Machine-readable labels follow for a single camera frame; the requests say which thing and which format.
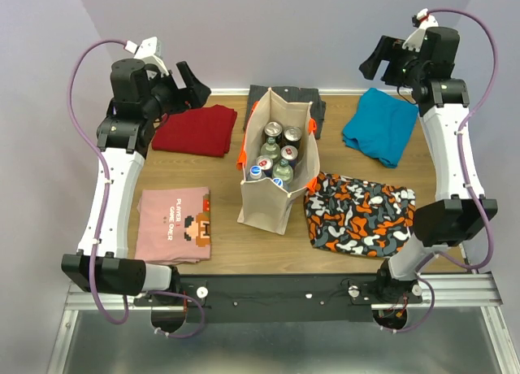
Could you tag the red top can right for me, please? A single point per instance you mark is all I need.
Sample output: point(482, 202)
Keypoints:
point(289, 153)

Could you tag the folded red shirt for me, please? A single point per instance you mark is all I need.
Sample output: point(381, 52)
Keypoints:
point(205, 131)

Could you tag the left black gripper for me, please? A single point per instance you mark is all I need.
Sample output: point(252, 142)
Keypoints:
point(195, 97)

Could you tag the folded teal shirt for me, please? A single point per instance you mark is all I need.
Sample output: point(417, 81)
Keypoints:
point(381, 127)

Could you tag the aluminium table frame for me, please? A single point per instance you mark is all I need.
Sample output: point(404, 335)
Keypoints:
point(453, 340)

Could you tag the blue cap water bottle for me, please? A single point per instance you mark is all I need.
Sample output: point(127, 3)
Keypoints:
point(255, 173)

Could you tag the beige canvas tote bag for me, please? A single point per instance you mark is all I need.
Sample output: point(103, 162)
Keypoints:
point(266, 205)

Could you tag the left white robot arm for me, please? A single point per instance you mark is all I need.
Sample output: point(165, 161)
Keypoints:
point(142, 94)

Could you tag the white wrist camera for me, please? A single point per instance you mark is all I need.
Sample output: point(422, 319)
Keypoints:
point(149, 51)
point(421, 21)

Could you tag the blue cap bottle front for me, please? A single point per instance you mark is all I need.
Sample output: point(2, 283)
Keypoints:
point(280, 183)

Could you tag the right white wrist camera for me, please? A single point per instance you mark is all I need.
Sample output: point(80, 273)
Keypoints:
point(421, 21)

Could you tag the folded pink graphic shirt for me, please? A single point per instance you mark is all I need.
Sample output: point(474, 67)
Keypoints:
point(174, 226)

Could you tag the folded dark grey garment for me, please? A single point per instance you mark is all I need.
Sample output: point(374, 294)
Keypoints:
point(290, 94)

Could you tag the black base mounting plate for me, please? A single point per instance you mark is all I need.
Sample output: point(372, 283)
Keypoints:
point(285, 297)

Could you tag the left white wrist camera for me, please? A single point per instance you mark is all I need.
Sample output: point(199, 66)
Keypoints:
point(149, 51)

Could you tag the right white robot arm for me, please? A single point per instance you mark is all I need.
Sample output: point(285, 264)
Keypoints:
point(424, 63)

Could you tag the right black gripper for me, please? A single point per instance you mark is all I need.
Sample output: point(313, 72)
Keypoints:
point(387, 49)

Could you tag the silver top can right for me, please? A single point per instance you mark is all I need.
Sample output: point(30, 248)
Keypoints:
point(292, 136)

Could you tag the orange camouflage folded garment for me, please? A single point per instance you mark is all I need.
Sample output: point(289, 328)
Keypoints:
point(347, 215)

